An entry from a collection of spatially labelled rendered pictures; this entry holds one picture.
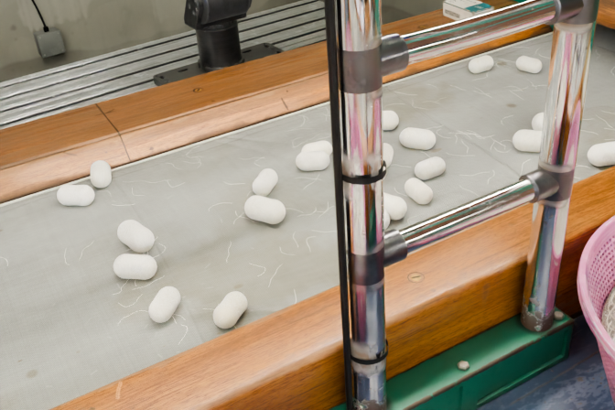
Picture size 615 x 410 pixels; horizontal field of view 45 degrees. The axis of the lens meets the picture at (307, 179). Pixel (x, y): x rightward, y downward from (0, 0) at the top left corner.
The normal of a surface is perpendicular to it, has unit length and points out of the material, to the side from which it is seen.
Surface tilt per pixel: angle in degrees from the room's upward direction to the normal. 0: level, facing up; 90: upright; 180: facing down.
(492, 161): 0
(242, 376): 0
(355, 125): 90
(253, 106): 45
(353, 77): 90
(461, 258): 0
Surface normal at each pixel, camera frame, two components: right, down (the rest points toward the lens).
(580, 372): -0.07, -0.85
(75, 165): 0.31, -0.30
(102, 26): 0.55, 0.39
